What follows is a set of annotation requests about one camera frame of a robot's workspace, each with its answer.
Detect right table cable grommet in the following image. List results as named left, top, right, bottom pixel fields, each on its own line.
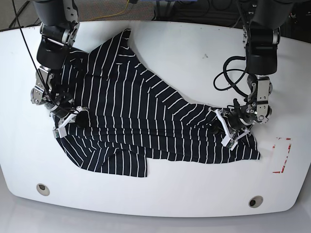
left=248, top=196, right=263, bottom=208

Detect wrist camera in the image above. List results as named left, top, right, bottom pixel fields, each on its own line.
left=221, top=135, right=238, bottom=150
left=52, top=127, right=67, bottom=138

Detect black white striped t-shirt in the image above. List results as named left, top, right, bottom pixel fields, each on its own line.
left=57, top=29, right=260, bottom=178

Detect red tape rectangle marking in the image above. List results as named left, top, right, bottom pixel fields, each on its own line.
left=270, top=137, right=292, bottom=174

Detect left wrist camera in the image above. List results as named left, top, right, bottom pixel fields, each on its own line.
left=221, top=135, right=238, bottom=150

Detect yellow floor cable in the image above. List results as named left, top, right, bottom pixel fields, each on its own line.
left=88, top=0, right=129, bottom=21

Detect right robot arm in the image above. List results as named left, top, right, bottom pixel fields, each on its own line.
left=31, top=0, right=87, bottom=138

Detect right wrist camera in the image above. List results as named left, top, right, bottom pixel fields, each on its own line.
left=52, top=127, right=67, bottom=138

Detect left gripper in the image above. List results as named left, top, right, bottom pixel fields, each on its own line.
left=210, top=109, right=250, bottom=142

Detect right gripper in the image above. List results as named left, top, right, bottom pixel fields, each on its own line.
left=50, top=106, right=89, bottom=128

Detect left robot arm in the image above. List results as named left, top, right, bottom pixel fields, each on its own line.
left=214, top=0, right=294, bottom=150

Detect table cable grommet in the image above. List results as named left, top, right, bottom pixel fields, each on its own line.
left=248, top=196, right=263, bottom=208
left=36, top=183, right=50, bottom=197

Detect left table cable grommet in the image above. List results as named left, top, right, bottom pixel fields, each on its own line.
left=36, top=183, right=50, bottom=197

